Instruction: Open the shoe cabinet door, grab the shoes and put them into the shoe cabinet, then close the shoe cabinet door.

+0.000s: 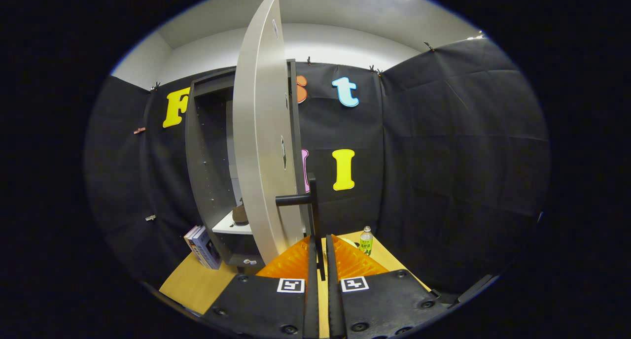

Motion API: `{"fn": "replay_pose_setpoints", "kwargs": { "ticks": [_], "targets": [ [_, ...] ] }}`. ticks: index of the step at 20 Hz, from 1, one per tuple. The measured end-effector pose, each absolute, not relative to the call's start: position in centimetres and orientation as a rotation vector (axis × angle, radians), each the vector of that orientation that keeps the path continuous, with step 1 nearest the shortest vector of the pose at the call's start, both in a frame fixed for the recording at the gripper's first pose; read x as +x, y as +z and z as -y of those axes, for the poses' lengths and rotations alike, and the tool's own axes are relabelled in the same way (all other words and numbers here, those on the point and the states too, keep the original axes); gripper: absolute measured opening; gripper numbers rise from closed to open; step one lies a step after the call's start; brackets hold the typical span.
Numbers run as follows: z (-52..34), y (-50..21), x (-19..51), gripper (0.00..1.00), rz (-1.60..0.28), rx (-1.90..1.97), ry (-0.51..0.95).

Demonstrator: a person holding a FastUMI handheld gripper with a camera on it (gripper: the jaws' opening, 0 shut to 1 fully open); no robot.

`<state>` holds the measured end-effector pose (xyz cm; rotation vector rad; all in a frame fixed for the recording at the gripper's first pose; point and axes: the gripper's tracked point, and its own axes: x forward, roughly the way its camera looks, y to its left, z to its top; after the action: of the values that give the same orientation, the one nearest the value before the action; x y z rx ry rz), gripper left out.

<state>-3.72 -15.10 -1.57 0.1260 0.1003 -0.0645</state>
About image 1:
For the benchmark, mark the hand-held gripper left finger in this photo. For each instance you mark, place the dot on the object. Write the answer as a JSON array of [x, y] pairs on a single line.
[[261, 307]]

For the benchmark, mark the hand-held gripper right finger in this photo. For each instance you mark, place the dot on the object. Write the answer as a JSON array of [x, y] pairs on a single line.
[[384, 304]]

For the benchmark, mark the brown fuzzy slipper shoe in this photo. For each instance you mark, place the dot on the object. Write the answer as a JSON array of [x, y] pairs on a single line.
[[240, 215]]

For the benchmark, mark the dark grey shoe cabinet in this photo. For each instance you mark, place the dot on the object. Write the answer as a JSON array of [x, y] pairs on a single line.
[[202, 181]]

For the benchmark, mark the beige shoe cabinet door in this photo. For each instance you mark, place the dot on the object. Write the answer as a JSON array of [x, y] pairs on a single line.
[[259, 147]]

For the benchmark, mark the green label drink bottle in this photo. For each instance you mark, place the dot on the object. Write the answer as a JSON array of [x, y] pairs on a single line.
[[366, 243]]

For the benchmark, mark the blue cover book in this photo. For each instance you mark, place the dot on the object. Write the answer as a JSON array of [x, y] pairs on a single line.
[[208, 250]]

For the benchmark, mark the white cover book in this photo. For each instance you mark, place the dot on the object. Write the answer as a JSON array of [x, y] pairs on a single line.
[[190, 238]]

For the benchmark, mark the black backdrop cloth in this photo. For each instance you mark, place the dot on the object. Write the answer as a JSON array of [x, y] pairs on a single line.
[[453, 171]]

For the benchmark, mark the small ceiling light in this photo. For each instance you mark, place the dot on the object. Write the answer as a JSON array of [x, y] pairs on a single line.
[[477, 35]]

